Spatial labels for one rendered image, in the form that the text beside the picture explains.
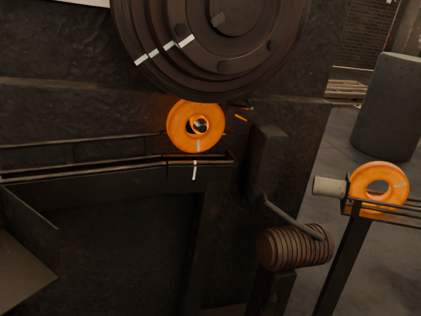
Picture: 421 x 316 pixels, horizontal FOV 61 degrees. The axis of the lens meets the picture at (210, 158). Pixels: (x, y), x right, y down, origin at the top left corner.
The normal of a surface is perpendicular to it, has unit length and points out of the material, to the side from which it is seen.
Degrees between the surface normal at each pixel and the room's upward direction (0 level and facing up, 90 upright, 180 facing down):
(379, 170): 90
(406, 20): 90
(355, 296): 0
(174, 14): 90
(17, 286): 5
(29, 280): 5
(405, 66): 90
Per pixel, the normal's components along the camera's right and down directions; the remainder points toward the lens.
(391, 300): 0.16, -0.89
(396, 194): -0.23, 0.38
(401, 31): -0.93, 0.00
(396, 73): -0.74, 0.18
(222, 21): 0.32, 0.45
